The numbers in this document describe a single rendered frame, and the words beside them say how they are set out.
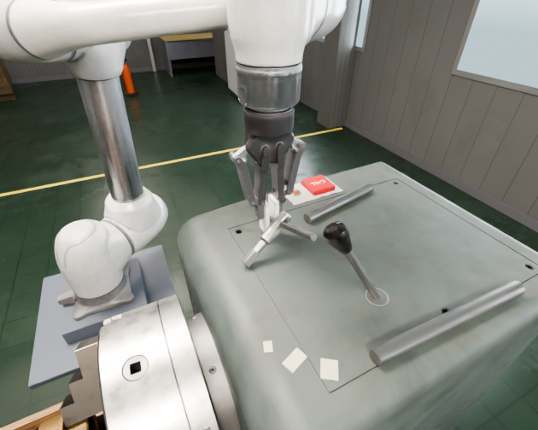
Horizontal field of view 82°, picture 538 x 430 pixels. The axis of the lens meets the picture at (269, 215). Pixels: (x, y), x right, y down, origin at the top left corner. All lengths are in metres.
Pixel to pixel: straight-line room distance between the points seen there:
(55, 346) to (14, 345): 1.17
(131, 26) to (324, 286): 0.53
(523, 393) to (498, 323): 1.63
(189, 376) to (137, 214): 0.71
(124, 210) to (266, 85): 0.76
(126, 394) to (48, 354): 0.75
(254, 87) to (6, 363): 2.12
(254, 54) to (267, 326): 0.36
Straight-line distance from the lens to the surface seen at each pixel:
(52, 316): 1.32
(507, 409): 2.11
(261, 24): 0.41
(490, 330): 0.56
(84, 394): 0.61
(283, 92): 0.43
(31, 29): 0.73
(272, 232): 0.53
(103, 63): 0.90
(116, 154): 1.00
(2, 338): 2.47
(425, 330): 0.49
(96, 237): 1.04
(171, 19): 0.63
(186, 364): 0.48
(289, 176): 0.54
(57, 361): 1.19
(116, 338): 0.53
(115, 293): 1.15
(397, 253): 0.61
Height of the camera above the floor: 1.65
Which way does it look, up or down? 37 degrees down
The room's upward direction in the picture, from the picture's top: straight up
